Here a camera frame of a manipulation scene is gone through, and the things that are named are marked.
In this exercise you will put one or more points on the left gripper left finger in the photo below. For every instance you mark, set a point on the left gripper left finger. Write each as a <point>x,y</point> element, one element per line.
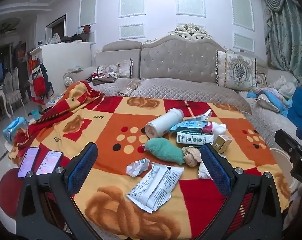
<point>79,167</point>

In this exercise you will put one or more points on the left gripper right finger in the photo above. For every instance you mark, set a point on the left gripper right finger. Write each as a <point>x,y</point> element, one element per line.
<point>219,169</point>

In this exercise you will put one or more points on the small gold box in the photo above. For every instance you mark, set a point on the small gold box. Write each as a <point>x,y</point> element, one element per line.
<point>221,143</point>

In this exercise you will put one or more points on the beige cloth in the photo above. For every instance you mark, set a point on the beige cloth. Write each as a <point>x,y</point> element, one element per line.
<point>191,156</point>

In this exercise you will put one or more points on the green white milk carton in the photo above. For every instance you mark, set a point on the green white milk carton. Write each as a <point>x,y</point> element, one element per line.
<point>192,138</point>

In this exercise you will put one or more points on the blue snack bag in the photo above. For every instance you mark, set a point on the blue snack bag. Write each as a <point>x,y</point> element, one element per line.
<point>192,126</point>

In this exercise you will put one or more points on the white paper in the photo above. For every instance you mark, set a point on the white paper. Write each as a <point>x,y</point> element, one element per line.
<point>138,167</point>

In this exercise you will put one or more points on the torn white carton piece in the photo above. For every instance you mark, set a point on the torn white carton piece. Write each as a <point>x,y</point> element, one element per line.
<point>202,117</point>

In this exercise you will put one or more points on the white printed plastic package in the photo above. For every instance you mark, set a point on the white printed plastic package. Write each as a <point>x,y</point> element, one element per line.
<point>155,188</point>

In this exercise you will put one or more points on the white trash bin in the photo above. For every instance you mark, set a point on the white trash bin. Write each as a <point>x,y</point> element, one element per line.
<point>282,162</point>

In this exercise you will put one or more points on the right smartphone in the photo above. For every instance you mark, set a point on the right smartphone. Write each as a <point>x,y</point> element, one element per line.
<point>49,163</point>

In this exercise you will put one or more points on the blue pillow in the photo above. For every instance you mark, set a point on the blue pillow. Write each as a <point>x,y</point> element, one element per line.
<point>295,111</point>

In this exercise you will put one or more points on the white pink yogurt bottle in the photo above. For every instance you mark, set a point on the white pink yogurt bottle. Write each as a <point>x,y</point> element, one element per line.
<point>214,128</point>

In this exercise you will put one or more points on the colourful blue blanket pile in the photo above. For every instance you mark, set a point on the colourful blue blanket pile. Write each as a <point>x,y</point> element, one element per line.
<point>271,99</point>

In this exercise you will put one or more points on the orange red patterned blanket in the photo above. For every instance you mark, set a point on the orange red patterned blanket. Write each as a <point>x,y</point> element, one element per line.
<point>116,125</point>

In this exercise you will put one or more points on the blue tissue pack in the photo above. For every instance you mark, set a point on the blue tissue pack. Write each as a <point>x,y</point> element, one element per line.
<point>10,131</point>

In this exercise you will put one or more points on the large white cylindrical bottle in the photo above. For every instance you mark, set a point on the large white cylindrical bottle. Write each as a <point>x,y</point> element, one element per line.
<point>162,124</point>

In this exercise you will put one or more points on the white ornate chair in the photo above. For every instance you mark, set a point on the white ornate chair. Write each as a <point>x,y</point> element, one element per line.
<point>13,94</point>

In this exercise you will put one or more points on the large embroidered cushion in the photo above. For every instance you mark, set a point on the large embroidered cushion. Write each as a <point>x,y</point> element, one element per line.
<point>236,72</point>

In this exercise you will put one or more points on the small embroidered cushion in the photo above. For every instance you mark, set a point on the small embroidered cushion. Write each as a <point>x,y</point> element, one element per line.
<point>122,69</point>

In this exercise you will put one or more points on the white cabinet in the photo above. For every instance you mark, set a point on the white cabinet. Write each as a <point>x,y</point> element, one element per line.
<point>59,58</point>

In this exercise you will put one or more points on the grey tufted sofa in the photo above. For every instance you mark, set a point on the grey tufted sofa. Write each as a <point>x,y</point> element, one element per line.
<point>179,66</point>

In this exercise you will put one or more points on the teal patterned curtain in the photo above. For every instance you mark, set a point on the teal patterned curtain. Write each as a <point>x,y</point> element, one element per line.
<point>283,35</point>

